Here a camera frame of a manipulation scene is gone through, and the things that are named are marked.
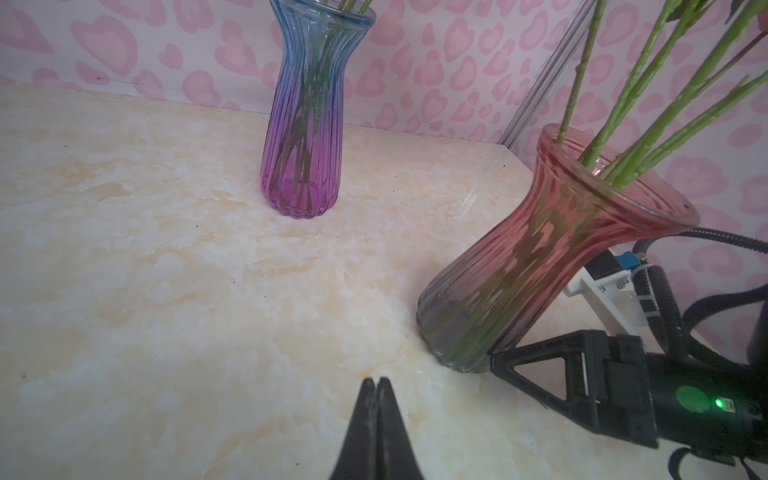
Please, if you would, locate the purple blue glass vase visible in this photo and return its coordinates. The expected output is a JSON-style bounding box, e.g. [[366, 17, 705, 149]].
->
[[260, 1, 377, 219]]

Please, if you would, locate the cream and red rose stem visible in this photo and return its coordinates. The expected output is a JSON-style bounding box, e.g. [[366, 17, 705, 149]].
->
[[600, 1, 767, 189]]

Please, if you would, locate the right black cable conduit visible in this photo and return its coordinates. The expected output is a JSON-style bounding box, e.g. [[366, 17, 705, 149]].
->
[[631, 226, 768, 361]]

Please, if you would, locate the green leafy flower stem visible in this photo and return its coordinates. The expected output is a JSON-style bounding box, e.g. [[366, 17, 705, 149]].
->
[[556, 0, 608, 145]]

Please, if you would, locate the red grey glass vase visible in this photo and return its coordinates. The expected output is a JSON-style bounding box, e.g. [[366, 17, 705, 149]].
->
[[416, 124, 700, 373]]

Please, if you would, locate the blue flower stem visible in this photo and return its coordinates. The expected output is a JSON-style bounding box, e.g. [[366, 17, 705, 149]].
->
[[695, 29, 768, 97]]

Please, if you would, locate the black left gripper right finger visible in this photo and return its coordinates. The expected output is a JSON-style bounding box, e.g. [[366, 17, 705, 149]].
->
[[375, 377, 424, 480]]

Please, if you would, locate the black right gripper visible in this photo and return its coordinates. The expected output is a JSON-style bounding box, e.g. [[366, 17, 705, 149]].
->
[[490, 330, 659, 449]]

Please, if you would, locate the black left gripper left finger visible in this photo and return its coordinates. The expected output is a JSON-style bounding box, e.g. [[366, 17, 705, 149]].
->
[[330, 378, 377, 480]]

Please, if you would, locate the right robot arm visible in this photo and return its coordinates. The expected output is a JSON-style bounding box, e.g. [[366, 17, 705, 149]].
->
[[490, 330, 767, 465]]

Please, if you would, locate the aluminium frame post right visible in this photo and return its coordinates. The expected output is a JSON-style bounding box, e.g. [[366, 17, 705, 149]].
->
[[499, 0, 597, 150]]

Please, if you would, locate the white blue large rose stem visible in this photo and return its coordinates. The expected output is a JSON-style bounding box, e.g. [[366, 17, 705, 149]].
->
[[610, 72, 767, 189]]

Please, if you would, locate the light blue rose stem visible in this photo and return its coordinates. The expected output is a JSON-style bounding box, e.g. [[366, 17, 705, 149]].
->
[[579, 1, 708, 171]]

